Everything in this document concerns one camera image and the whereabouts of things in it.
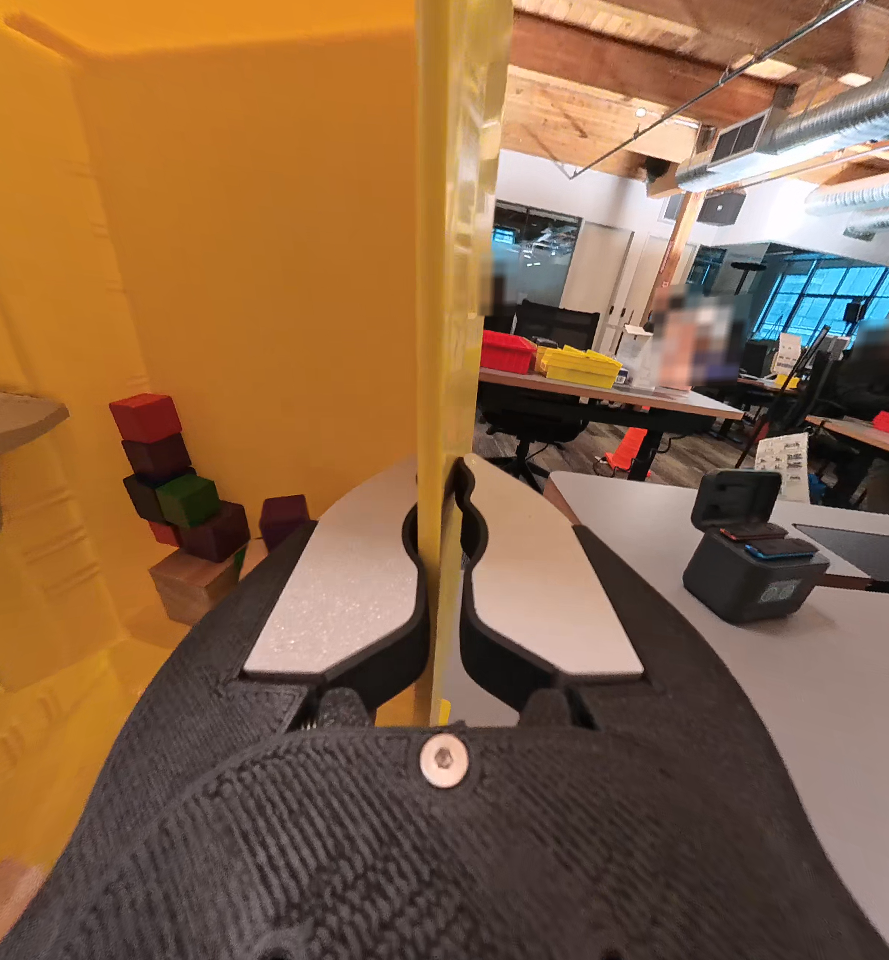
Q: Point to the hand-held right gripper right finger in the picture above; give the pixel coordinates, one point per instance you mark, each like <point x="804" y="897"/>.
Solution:
<point x="549" y="592"/>

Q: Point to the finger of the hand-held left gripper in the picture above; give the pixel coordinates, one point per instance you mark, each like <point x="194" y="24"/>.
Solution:
<point x="2" y="420"/>

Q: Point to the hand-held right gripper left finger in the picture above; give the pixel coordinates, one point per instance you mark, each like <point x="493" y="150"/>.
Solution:
<point x="339" y="592"/>

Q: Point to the pile of wooden cubes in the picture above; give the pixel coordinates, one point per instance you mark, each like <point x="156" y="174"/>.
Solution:
<point x="189" y="502"/>

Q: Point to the yellow plastic box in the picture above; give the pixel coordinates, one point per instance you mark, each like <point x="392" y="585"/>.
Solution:
<point x="264" y="225"/>

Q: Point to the orange cone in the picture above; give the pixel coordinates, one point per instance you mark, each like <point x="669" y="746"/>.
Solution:
<point x="628" y="450"/>

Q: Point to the black battery charger case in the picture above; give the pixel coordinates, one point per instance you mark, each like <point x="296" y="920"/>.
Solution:
<point x="744" y="585"/>

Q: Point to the wooden edged desk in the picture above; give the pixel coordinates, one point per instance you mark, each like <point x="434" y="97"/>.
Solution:
<point x="639" y="401"/>
<point x="849" y="433"/>

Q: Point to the yellow plastic bin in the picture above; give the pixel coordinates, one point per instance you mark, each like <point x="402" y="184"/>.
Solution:
<point x="581" y="367"/>

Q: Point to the black office chair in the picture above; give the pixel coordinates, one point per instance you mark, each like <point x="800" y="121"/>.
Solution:
<point x="549" y="326"/>

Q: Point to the printed instruction sheet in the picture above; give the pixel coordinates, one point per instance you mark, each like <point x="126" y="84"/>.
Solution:
<point x="783" y="465"/>

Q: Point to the blue bag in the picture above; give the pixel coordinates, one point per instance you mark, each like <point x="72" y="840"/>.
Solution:
<point x="819" y="487"/>

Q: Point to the white cabinet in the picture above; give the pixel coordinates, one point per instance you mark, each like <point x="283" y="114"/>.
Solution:
<point x="602" y="277"/>

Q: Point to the black tripod stand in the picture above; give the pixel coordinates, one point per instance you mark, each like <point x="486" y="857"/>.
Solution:
<point x="793" y="382"/>

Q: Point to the large grid window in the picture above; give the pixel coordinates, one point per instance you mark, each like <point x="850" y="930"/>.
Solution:
<point x="834" y="296"/>

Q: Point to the metal ceiling conduit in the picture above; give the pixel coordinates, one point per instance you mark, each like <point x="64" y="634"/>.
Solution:
<point x="714" y="86"/>

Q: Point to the black wall speaker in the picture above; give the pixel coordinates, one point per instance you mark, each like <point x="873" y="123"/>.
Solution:
<point x="720" y="207"/>

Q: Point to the silver ventilation duct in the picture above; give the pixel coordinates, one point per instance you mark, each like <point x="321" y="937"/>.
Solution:
<point x="842" y="112"/>
<point x="864" y="195"/>

